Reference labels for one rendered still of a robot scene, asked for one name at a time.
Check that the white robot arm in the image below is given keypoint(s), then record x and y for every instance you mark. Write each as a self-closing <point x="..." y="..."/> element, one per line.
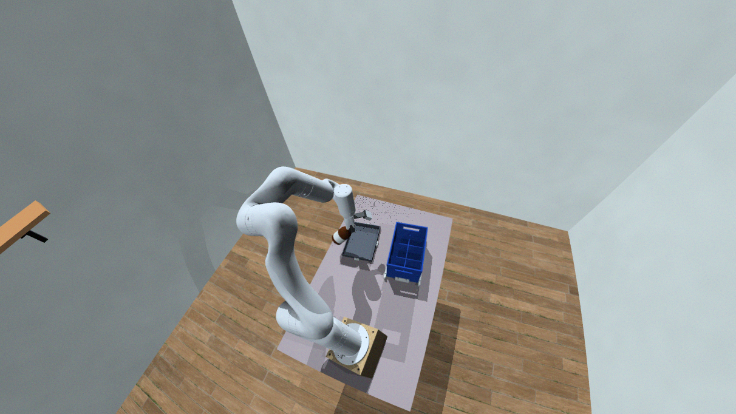
<point x="303" y="313"/>

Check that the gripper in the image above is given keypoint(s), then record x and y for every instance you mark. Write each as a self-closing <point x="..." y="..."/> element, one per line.
<point x="350" y="223"/>

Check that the brown bottle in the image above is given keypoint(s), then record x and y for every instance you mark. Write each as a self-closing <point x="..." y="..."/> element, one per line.
<point x="341" y="235"/>

